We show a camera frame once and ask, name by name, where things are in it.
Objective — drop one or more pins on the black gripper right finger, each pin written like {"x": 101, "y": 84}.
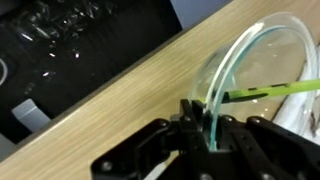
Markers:
{"x": 273, "y": 150}

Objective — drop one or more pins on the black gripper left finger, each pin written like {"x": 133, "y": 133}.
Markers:
{"x": 156, "y": 146}

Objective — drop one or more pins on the clear glass bowl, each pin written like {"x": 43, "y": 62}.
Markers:
{"x": 273, "y": 50}

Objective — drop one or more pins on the green pen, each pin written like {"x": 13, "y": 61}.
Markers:
{"x": 295, "y": 88}

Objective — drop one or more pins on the small grey block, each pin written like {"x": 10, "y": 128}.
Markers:
{"x": 29, "y": 115}

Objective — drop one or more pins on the grey cabinet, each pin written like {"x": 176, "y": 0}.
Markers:
{"x": 196, "y": 11}

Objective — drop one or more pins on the black plastic cover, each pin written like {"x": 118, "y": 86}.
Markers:
{"x": 50, "y": 23}

